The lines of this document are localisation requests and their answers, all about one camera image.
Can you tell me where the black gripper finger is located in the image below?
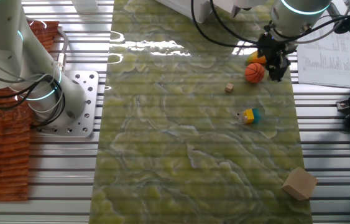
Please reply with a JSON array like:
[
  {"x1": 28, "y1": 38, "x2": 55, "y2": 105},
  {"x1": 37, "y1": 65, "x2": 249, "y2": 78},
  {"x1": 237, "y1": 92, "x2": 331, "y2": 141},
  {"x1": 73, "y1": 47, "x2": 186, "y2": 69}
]
[
  {"x1": 267, "y1": 60, "x2": 280, "y2": 82},
  {"x1": 279, "y1": 60, "x2": 290, "y2": 82}
]

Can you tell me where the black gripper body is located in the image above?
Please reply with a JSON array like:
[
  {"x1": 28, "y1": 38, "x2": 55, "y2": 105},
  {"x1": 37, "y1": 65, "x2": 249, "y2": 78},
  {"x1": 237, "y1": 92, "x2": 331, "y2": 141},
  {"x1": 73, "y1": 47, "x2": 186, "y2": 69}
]
[{"x1": 257, "y1": 30, "x2": 297, "y2": 62}]

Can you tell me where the orange toy basketball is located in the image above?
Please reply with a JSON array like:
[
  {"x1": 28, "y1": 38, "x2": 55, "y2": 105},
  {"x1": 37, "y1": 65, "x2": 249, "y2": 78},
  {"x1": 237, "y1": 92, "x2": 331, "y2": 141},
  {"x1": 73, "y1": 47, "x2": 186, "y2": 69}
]
[{"x1": 244, "y1": 62, "x2": 266, "y2": 84}]

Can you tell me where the white drawer cabinet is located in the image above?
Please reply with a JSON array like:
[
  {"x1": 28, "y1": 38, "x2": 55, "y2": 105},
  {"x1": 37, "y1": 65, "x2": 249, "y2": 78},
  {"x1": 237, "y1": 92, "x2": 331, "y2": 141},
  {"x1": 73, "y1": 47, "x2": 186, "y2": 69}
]
[{"x1": 155, "y1": 0, "x2": 214, "y2": 24}]

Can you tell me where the yellow toy mango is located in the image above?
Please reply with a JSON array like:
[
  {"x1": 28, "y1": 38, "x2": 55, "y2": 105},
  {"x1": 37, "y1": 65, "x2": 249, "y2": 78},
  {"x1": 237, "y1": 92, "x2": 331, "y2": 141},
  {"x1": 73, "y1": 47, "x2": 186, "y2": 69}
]
[{"x1": 246, "y1": 50, "x2": 267, "y2": 65}]

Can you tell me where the printed white paper sheet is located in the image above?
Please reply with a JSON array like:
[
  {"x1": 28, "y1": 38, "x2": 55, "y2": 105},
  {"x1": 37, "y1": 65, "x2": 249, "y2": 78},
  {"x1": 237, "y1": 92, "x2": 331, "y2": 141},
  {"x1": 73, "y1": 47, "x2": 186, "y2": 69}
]
[{"x1": 295, "y1": 18, "x2": 350, "y2": 90}]

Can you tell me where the yellow teal toy block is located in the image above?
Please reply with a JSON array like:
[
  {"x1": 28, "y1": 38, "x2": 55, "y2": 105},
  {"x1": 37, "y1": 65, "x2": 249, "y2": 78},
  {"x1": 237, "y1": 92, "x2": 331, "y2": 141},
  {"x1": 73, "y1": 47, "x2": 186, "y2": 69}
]
[{"x1": 237, "y1": 108, "x2": 262, "y2": 125}]

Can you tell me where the large wooden block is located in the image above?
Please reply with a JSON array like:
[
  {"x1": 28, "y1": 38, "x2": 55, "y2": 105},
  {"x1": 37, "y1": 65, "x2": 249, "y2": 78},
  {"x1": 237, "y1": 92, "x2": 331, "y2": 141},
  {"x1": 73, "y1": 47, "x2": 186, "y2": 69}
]
[{"x1": 281, "y1": 167, "x2": 319, "y2": 202}]

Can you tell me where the green marble pattern mat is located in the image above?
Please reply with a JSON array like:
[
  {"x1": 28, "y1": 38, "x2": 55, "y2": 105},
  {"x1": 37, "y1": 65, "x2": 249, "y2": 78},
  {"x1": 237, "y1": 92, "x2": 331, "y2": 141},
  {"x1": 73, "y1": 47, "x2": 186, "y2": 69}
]
[{"x1": 88, "y1": 0, "x2": 314, "y2": 224}]

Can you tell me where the red-brown wood grain board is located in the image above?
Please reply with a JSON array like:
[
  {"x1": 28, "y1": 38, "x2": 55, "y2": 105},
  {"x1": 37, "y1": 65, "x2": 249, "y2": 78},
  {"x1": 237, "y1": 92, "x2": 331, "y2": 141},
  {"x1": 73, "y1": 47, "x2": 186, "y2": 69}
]
[{"x1": 0, "y1": 21, "x2": 60, "y2": 202}]

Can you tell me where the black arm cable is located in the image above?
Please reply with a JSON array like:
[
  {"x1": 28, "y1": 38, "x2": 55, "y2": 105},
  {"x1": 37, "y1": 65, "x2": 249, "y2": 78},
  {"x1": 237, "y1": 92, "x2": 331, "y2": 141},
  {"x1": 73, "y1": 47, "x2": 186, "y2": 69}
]
[{"x1": 0, "y1": 0, "x2": 350, "y2": 127}]

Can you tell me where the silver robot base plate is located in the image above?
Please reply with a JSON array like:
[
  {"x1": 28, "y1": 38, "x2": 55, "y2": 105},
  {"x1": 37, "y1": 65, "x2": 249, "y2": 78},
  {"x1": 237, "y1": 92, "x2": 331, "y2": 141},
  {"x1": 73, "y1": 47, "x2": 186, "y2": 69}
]
[{"x1": 33, "y1": 70, "x2": 100, "y2": 138}]

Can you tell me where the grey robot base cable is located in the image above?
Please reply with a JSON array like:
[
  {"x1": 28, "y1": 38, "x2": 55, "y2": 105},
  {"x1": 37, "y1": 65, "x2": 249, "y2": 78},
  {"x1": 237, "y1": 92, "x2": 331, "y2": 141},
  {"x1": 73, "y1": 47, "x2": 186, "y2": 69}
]
[{"x1": 55, "y1": 26, "x2": 70, "y2": 74}]

